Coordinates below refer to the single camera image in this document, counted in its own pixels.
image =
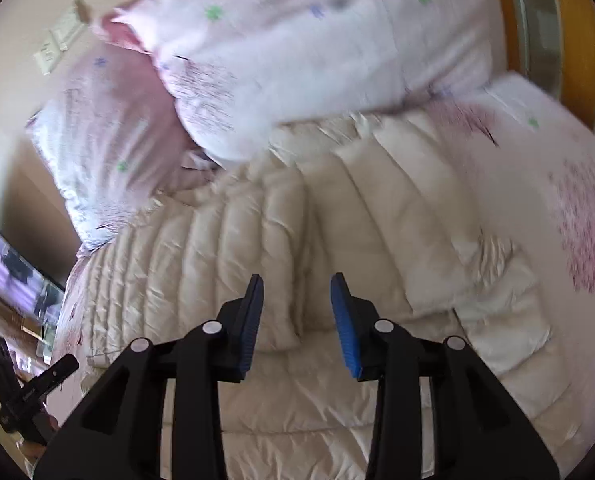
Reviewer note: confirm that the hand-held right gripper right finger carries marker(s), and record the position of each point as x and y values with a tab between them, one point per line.
345	327

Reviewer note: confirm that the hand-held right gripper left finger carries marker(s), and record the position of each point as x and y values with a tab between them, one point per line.
251	320

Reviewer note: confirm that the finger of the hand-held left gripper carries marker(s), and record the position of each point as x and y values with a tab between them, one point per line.
52	374

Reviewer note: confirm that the cream puffer jacket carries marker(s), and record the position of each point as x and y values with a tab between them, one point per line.
377	200

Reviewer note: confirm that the dark framed screen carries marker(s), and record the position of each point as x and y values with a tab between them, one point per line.
12	265

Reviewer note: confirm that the pink floral pillow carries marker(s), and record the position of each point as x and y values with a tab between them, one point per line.
327	45
112	130

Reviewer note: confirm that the pink floral bed sheet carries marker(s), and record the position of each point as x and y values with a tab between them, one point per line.
552	160

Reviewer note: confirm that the white wall switch plate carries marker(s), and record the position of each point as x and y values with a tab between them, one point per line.
46	59
68	27

